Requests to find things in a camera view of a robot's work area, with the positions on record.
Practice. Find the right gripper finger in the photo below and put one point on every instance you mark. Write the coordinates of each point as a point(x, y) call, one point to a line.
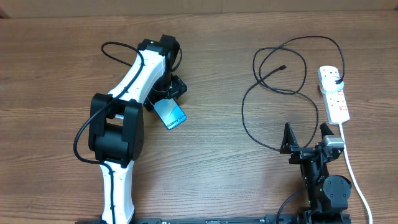
point(325, 130)
point(289, 142)

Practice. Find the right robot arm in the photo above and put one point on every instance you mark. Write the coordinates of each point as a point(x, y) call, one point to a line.
point(327, 194)

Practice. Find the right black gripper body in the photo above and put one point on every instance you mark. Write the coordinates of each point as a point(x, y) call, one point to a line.
point(300, 155)

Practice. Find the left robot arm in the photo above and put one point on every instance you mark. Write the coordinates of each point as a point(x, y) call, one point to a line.
point(116, 123)

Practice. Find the white power strip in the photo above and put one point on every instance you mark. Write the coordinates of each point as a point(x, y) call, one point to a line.
point(335, 103)

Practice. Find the white charger adapter plug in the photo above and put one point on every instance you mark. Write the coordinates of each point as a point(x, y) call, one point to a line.
point(330, 84)

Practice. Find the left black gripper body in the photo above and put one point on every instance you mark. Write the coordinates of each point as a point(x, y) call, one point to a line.
point(168, 86)

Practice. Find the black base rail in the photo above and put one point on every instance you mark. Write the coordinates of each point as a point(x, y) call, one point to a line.
point(268, 219)

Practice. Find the blue screen Galaxy smartphone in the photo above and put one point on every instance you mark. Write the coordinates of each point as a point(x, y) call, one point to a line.
point(170, 113)

